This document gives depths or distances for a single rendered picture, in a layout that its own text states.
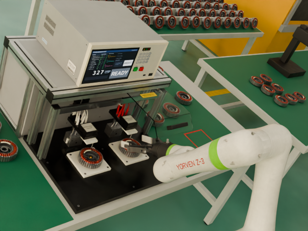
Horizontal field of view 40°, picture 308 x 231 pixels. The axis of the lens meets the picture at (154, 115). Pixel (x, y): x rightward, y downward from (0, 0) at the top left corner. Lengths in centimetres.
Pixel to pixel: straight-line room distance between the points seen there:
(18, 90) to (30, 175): 39
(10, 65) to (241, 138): 112
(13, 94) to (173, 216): 153
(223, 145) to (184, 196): 183
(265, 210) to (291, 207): 219
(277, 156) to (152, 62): 77
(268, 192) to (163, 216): 152
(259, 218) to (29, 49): 119
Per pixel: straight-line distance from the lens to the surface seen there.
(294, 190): 403
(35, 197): 181
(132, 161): 207
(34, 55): 194
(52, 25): 195
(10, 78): 205
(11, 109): 209
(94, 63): 178
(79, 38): 178
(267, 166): 157
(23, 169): 190
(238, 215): 339
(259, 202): 163
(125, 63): 189
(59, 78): 183
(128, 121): 206
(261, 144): 143
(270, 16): 531
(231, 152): 143
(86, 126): 193
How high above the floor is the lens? 208
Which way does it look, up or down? 32 degrees down
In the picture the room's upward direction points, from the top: 25 degrees clockwise
